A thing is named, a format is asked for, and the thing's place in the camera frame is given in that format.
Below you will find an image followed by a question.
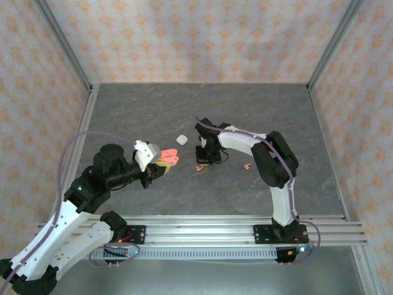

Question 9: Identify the aluminium frame post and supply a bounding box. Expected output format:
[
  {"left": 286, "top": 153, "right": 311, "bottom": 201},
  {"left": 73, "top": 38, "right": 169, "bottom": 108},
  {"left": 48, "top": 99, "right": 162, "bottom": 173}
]
[
  {"left": 33, "top": 0, "right": 93, "bottom": 93},
  {"left": 306, "top": 0, "right": 365, "bottom": 92}
]

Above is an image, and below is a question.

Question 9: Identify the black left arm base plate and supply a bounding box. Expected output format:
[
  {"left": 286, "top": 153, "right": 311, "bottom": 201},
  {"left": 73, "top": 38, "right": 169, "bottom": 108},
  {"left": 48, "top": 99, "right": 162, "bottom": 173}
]
[{"left": 90, "top": 225, "right": 146, "bottom": 245}]

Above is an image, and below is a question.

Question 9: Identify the coral earbud charging case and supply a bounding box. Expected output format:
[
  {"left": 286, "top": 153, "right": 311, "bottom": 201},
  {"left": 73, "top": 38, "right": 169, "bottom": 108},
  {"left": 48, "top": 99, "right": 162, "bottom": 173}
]
[{"left": 160, "top": 148, "right": 180, "bottom": 168}]

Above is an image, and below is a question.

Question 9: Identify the aluminium mounting rail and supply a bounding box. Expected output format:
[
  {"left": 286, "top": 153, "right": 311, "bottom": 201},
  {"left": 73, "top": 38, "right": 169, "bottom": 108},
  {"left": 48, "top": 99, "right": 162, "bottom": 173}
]
[{"left": 32, "top": 214, "right": 368, "bottom": 248}]

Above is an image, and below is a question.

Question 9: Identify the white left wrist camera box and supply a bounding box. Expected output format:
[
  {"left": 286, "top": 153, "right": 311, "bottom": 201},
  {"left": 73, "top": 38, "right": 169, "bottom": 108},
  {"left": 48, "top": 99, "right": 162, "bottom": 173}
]
[{"left": 132, "top": 140, "right": 161, "bottom": 172}]

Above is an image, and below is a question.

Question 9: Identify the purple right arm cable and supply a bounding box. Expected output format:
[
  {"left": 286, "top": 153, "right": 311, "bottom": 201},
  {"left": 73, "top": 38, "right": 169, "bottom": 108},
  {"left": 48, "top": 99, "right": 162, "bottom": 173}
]
[{"left": 195, "top": 116, "right": 323, "bottom": 266}]

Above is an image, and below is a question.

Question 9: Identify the grey metal panel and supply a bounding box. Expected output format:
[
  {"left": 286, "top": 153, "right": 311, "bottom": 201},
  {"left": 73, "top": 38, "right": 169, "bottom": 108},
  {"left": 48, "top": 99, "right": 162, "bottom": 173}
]
[{"left": 33, "top": 259, "right": 366, "bottom": 295}]

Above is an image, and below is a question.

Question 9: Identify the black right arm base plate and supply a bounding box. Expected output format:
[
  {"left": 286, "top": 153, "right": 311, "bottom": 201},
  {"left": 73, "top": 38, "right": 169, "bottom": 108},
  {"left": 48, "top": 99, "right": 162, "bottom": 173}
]
[{"left": 252, "top": 224, "right": 309, "bottom": 245}]

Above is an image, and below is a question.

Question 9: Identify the aluminium table side rail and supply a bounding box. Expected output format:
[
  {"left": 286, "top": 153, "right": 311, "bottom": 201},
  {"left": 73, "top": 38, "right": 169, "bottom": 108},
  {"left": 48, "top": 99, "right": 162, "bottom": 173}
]
[
  {"left": 306, "top": 82, "right": 351, "bottom": 222},
  {"left": 47, "top": 83, "right": 101, "bottom": 222}
]

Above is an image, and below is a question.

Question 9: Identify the grey slotted cable duct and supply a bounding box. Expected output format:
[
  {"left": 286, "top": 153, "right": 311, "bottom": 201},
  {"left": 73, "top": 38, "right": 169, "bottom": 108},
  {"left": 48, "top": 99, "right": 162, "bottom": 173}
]
[{"left": 88, "top": 248, "right": 279, "bottom": 261}]

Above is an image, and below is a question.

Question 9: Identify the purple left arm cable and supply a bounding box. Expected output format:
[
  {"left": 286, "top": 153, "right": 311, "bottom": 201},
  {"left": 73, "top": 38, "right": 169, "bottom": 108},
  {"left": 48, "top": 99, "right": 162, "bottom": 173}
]
[{"left": 0, "top": 130, "right": 141, "bottom": 285}]

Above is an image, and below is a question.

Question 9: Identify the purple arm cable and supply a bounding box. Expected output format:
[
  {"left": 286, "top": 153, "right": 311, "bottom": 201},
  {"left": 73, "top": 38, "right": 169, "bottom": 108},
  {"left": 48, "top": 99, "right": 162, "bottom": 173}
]
[
  {"left": 0, "top": 130, "right": 141, "bottom": 285},
  {"left": 195, "top": 116, "right": 323, "bottom": 266}
]

